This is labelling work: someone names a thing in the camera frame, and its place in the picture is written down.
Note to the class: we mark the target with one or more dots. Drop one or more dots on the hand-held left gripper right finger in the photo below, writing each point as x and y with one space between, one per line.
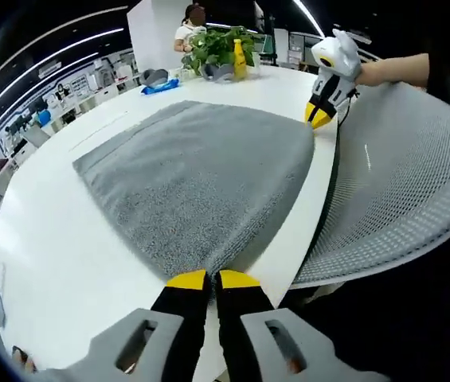
244 318

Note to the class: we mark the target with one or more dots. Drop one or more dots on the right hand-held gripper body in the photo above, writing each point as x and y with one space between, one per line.
340 55

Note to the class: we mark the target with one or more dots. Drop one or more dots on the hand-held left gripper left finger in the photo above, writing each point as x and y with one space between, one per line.
177 318

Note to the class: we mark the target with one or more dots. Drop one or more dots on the grey towel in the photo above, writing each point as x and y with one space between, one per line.
200 179

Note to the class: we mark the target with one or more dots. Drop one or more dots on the person's left hand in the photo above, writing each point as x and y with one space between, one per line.
23 360

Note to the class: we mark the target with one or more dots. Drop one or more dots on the clear glass vase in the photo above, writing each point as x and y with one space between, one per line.
255 68

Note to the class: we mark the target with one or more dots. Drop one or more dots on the yellow bottle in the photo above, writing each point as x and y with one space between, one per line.
239 59

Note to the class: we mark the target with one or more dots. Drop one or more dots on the grey mesh chair back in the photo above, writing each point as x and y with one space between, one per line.
400 179

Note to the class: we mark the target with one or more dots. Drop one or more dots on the green potted plant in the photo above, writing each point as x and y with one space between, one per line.
212 44

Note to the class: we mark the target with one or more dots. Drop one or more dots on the white table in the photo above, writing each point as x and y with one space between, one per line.
69 258

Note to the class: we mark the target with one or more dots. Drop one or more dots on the white cup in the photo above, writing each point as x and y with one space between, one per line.
185 73

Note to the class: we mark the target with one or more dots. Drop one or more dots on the blue wipes packet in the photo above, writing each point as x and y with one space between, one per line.
161 86

